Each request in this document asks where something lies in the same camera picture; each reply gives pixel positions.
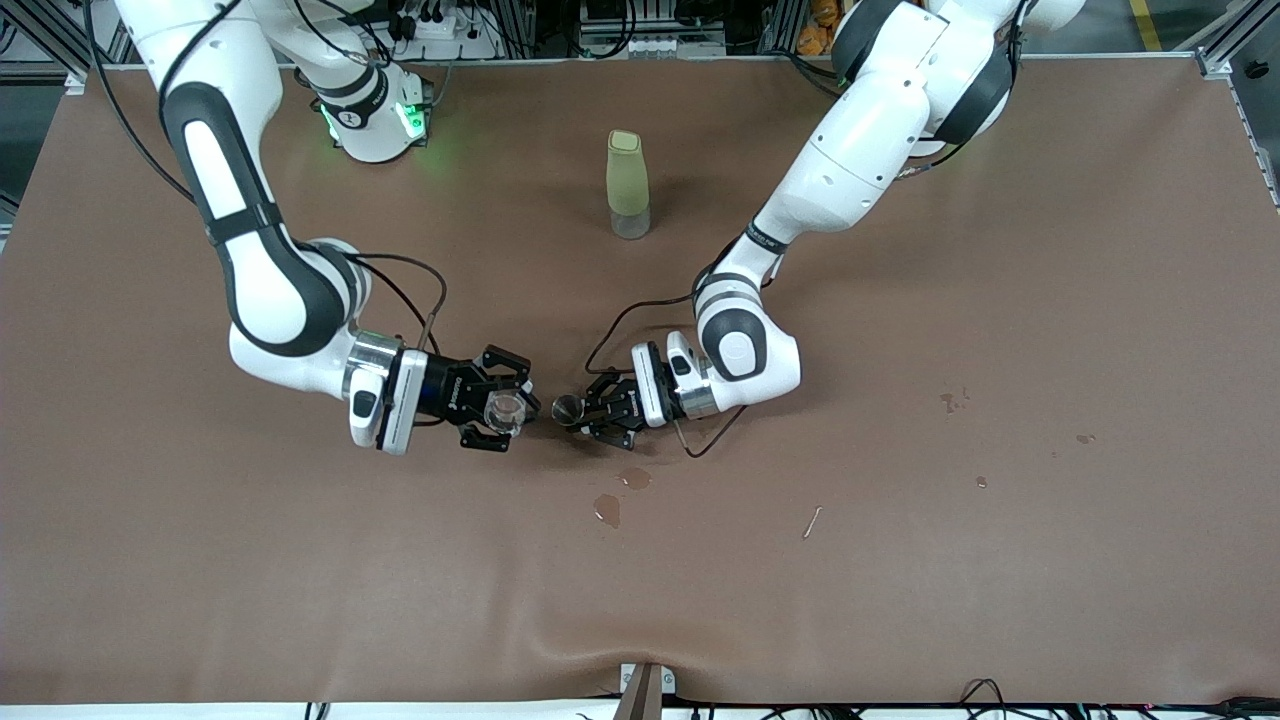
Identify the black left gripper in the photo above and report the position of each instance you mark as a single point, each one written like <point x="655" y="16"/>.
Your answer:
<point x="619" y="402"/>

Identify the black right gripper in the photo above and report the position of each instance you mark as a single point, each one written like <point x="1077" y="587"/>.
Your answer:
<point x="450" y="392"/>

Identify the clear glass cup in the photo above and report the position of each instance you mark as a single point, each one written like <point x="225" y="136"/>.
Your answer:
<point x="507" y="412"/>

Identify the steel jigger measuring cup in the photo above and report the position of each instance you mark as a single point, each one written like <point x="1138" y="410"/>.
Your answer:
<point x="567" y="408"/>

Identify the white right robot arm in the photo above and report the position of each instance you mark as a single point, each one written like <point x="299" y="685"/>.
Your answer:
<point x="270" y="290"/>

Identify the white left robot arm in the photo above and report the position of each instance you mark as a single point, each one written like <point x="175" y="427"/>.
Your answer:
<point x="860" y="150"/>

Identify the oval liquid puddle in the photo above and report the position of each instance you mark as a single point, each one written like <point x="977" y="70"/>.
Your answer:
<point x="634" y="478"/>

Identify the large liquid puddle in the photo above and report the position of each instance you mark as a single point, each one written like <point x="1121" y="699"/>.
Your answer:
<point x="608" y="511"/>

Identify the brown table cover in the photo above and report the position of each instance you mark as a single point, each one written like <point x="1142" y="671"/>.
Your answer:
<point x="640" y="600"/>

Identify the pale green bottle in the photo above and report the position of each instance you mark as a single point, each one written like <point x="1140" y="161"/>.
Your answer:
<point x="628" y="180"/>

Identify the scattered liquid splash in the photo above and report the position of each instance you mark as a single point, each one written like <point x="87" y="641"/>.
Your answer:
<point x="948" y="402"/>

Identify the white power strip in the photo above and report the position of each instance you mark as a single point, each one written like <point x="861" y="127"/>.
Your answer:
<point x="445" y="35"/>

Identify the black electronics rack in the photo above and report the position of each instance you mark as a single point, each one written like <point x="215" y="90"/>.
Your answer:
<point x="650" y="25"/>

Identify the orange snack packets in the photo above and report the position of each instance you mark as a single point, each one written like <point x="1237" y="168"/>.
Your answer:
<point x="815" y="35"/>

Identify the metal table clamp bracket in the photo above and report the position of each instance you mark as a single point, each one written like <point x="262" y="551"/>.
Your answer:
<point x="645" y="690"/>

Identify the aluminium frame profile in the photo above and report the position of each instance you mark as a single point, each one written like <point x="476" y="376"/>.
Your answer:
<point x="72" y="80"/>
<point x="1215" y="62"/>

